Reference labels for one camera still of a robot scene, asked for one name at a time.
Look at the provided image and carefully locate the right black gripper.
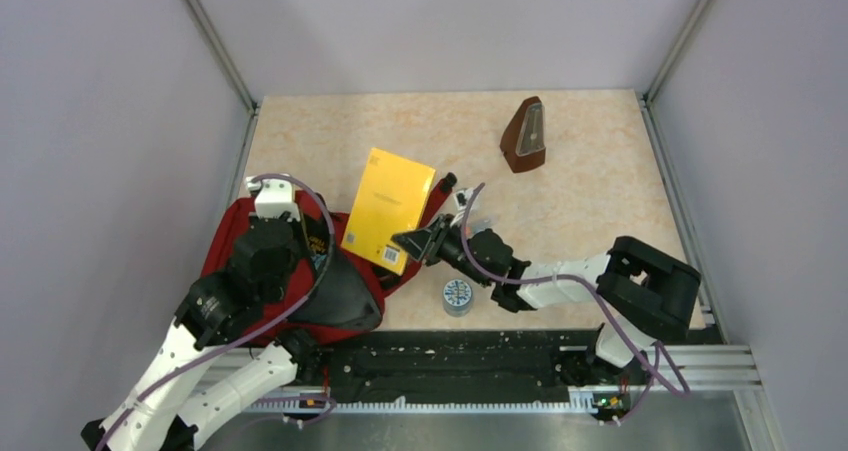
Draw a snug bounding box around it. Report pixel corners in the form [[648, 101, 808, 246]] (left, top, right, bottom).
[[393, 213, 493, 288]]

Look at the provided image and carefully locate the yellow notebook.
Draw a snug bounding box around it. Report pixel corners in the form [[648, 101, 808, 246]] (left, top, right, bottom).
[[341, 148, 436, 275]]

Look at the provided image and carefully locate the round blue patterned tin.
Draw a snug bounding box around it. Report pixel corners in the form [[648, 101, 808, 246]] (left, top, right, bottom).
[[442, 279, 474, 317]]

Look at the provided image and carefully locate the red student backpack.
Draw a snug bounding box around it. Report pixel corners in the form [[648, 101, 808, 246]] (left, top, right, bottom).
[[190, 191, 421, 346]]

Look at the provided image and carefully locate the colourful treehouse storey book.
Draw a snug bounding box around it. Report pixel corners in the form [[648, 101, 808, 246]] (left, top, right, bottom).
[[302, 216, 330, 271]]

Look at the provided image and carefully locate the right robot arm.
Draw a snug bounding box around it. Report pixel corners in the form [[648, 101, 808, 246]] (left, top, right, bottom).
[[391, 215, 702, 383]]

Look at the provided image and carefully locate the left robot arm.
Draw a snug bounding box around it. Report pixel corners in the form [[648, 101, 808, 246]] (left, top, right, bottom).
[[81, 211, 321, 450]]

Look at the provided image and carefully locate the brown wooden metronome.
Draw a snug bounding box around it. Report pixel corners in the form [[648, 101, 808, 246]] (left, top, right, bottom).
[[500, 96, 546, 174]]

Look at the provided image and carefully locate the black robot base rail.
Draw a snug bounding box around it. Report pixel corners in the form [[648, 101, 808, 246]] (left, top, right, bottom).
[[284, 330, 648, 405]]

